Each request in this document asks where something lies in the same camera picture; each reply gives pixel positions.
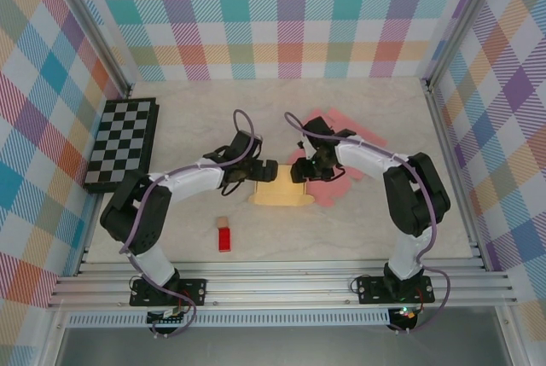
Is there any yellow paper box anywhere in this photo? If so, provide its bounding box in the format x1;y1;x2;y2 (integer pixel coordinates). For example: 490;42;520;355
248;163;317;207

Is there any pink paper box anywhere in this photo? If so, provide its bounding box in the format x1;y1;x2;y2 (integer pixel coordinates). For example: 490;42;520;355
286;108;387;209

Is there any red toy block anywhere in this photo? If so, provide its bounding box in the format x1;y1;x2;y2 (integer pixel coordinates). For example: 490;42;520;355
218;226;235;253

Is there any black grey chessboard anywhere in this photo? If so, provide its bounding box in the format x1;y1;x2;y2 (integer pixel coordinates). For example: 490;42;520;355
81;98;161;195

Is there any grey metal sheet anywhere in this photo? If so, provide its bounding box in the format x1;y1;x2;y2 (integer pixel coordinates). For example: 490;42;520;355
55;325;513;366

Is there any aluminium mounting rail frame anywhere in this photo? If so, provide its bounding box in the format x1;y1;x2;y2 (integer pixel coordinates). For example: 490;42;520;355
46;259;520;310

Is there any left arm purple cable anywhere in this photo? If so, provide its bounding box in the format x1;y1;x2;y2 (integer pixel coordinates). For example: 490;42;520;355
119;108;262;339

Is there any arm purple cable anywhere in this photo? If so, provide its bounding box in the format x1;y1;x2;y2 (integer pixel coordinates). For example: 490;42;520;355
119;108;262;339
283;112;452;335

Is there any aluminium side floor rail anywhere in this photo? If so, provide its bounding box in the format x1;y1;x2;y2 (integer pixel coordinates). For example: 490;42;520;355
423;79;490;271

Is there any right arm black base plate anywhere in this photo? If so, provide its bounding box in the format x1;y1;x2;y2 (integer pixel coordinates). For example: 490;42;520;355
356;276;436;305

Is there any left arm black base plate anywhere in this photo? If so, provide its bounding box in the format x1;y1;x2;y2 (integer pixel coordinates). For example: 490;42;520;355
130;278;207;307

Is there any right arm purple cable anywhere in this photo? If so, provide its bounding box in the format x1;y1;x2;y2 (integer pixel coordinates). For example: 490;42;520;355
283;112;452;335

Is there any slotted grey cable tray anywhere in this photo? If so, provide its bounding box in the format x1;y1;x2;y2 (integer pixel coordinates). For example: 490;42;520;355
67;313;392;328

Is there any aluminium corner post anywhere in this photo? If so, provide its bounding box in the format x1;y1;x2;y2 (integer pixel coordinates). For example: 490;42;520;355
50;0;133;98
420;0;504;92

